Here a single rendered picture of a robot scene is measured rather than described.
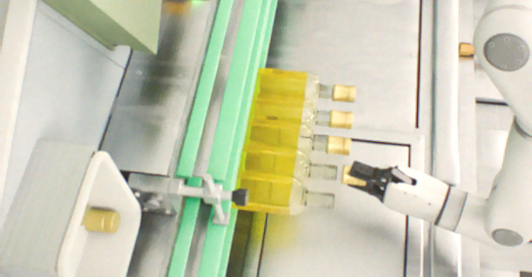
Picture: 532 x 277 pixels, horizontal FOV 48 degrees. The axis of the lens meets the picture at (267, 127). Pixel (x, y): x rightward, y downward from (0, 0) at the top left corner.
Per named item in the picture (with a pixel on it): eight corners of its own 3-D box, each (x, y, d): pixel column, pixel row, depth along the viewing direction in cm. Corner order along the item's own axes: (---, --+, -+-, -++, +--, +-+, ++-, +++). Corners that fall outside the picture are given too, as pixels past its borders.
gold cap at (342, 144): (326, 156, 115) (348, 159, 114) (326, 148, 111) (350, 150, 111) (327, 140, 116) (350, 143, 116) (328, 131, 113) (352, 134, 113)
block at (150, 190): (138, 214, 102) (178, 219, 101) (123, 191, 94) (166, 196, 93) (143, 195, 104) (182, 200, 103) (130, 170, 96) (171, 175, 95)
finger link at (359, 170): (388, 174, 108) (353, 161, 110) (391, 165, 105) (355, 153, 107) (383, 189, 107) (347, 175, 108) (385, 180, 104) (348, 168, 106)
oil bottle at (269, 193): (191, 205, 112) (305, 218, 109) (186, 192, 107) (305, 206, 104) (198, 177, 115) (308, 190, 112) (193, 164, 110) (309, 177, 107)
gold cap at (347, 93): (332, 101, 118) (354, 102, 117) (333, 82, 118) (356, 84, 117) (332, 101, 121) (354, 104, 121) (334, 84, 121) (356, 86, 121)
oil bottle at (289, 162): (198, 177, 115) (309, 190, 112) (193, 164, 110) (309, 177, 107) (204, 151, 118) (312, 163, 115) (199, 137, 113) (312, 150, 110)
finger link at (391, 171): (424, 191, 106) (396, 189, 110) (407, 167, 101) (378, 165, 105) (422, 197, 105) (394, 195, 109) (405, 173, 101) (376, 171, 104)
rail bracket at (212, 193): (179, 223, 103) (251, 231, 101) (159, 180, 88) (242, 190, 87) (184, 206, 104) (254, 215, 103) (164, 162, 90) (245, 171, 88)
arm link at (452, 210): (458, 205, 112) (443, 200, 112) (469, 185, 104) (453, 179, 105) (447, 240, 108) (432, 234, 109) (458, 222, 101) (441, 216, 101)
